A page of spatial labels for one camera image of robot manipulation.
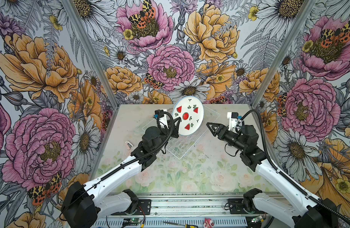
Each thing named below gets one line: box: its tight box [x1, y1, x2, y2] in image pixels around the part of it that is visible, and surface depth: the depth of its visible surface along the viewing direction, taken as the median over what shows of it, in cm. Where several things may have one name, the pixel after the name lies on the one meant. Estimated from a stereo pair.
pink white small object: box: [203, 217, 215, 228], surface depth 68 cm
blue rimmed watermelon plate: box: [172, 95, 205, 136], surface depth 75 cm
